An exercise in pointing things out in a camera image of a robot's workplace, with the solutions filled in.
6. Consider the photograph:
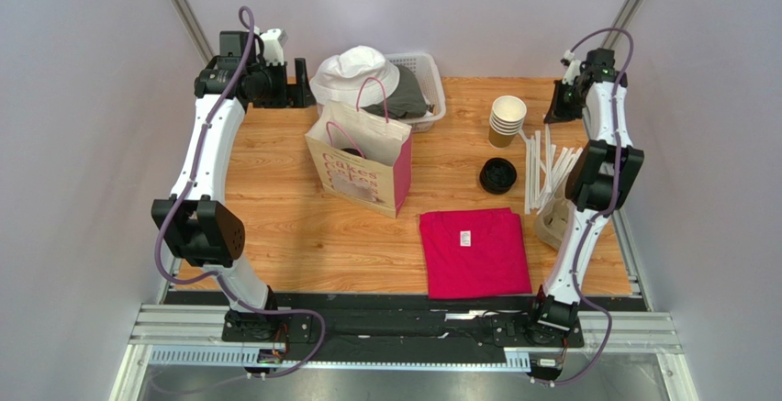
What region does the cardboard cup carrier tray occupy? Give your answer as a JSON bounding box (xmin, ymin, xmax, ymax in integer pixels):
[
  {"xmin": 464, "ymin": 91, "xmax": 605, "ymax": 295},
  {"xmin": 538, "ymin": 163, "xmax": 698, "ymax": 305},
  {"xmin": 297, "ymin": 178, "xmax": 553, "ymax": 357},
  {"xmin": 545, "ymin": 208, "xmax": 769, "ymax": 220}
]
[{"xmin": 533, "ymin": 197, "xmax": 571, "ymax": 250}]

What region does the olive green folded garment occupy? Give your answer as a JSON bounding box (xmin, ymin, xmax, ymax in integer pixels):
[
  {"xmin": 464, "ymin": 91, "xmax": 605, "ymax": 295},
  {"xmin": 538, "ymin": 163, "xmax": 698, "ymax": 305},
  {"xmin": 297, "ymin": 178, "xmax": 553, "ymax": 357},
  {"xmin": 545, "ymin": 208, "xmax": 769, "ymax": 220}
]
[{"xmin": 348, "ymin": 64, "xmax": 427, "ymax": 119}]

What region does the white bucket hat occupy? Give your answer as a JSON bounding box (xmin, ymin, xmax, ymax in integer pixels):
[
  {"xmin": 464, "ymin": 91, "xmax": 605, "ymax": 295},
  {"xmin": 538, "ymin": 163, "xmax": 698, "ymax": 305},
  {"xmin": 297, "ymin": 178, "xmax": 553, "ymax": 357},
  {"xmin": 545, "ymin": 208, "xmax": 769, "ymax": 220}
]
[{"xmin": 310, "ymin": 46, "xmax": 400, "ymax": 107}]

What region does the folded red t-shirt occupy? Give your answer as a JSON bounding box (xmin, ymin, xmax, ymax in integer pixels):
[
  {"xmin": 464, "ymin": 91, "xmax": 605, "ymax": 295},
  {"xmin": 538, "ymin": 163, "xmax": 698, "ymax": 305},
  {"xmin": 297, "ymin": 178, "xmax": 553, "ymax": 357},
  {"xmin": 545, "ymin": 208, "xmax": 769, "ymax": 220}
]
[{"xmin": 419, "ymin": 208, "xmax": 532, "ymax": 300}]

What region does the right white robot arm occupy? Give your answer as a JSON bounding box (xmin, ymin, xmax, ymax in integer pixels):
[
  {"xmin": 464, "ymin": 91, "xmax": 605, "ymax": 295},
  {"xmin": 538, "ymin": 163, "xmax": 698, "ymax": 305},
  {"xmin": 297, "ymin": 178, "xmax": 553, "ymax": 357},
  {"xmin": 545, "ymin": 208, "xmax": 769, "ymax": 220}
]
[{"xmin": 528, "ymin": 48, "xmax": 644, "ymax": 342}]

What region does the bundle of white straws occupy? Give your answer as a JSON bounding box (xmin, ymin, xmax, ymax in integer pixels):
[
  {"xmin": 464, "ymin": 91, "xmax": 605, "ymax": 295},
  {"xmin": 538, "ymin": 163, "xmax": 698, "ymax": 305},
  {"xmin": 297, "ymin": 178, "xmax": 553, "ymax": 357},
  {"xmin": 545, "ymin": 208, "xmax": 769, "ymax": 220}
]
[{"xmin": 518, "ymin": 125, "xmax": 583, "ymax": 215}]

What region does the pink and cream paper bag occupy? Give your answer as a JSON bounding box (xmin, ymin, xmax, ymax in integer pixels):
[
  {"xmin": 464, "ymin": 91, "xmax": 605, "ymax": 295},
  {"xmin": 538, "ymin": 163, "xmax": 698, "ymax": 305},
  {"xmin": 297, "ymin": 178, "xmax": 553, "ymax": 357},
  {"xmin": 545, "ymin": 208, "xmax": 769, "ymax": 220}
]
[{"xmin": 305, "ymin": 101, "xmax": 413, "ymax": 218}]

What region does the stack of black lids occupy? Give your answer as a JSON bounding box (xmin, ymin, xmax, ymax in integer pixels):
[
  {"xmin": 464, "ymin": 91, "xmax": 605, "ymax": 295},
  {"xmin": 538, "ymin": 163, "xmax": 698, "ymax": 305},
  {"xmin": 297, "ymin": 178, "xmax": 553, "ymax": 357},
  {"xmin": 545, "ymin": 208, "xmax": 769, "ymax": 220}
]
[{"xmin": 478, "ymin": 158, "xmax": 518, "ymax": 195}]

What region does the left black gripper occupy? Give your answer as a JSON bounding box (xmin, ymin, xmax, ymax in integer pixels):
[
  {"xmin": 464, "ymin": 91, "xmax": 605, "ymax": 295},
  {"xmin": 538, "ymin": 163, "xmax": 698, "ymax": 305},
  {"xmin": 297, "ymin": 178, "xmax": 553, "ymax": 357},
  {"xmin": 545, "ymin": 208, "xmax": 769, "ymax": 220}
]
[{"xmin": 246, "ymin": 58, "xmax": 316, "ymax": 110}]

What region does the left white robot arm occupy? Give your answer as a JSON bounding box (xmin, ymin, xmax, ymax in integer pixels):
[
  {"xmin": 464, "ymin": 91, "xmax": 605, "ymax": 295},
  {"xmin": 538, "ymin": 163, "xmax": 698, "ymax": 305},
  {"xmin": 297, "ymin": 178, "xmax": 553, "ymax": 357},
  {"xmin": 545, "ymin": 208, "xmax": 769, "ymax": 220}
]
[{"xmin": 151, "ymin": 28, "xmax": 315, "ymax": 315}]

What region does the white plastic basket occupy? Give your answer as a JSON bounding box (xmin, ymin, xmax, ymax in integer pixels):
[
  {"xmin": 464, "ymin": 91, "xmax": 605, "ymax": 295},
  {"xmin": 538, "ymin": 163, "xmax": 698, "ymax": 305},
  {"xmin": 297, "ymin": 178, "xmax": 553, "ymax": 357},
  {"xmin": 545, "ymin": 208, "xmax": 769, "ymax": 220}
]
[{"xmin": 318, "ymin": 52, "xmax": 448, "ymax": 134}]

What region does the stack of paper cups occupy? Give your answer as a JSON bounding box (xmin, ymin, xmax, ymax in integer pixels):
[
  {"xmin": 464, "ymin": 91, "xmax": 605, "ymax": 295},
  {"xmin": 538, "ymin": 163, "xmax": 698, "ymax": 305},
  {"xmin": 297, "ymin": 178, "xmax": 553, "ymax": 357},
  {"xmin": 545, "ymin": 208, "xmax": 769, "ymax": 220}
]
[{"xmin": 488, "ymin": 95, "xmax": 528, "ymax": 149}]

